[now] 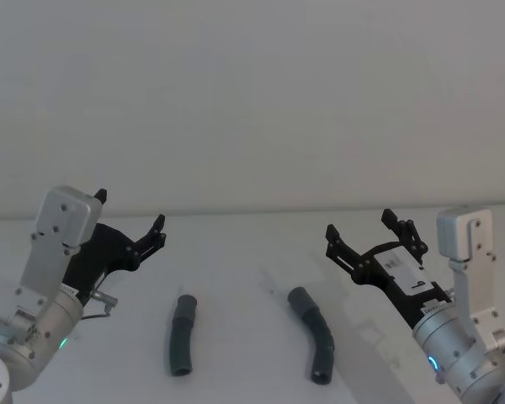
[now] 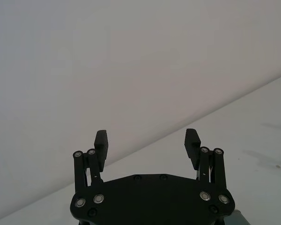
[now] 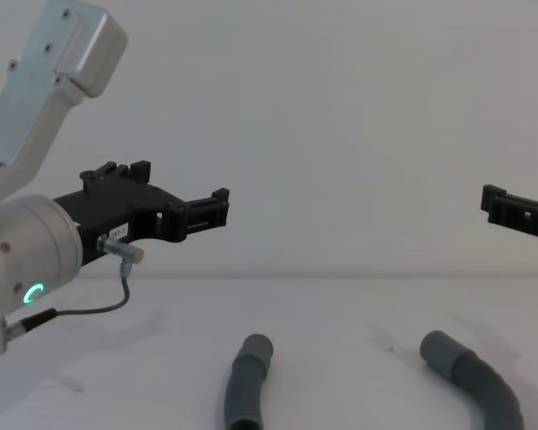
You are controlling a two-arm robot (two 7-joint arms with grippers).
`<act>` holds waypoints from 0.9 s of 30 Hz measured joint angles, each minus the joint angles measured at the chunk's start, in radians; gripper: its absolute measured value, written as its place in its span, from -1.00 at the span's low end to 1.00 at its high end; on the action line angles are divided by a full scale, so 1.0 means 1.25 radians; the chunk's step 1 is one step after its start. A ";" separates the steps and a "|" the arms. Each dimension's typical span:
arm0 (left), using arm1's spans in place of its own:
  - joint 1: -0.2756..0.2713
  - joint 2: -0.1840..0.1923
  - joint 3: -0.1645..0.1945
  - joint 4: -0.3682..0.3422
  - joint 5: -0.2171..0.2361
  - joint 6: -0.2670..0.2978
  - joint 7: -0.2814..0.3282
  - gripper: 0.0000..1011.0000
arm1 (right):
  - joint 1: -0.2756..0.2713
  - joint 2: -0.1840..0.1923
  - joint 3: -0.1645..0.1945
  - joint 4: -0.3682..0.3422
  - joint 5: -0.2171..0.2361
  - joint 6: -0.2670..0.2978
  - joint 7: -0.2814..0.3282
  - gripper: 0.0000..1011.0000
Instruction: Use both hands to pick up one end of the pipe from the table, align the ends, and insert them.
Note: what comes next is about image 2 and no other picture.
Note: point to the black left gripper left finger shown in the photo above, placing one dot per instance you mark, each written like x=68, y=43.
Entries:
x=101, y=150

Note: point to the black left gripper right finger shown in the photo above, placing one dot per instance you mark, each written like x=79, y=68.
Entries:
x=192, y=147

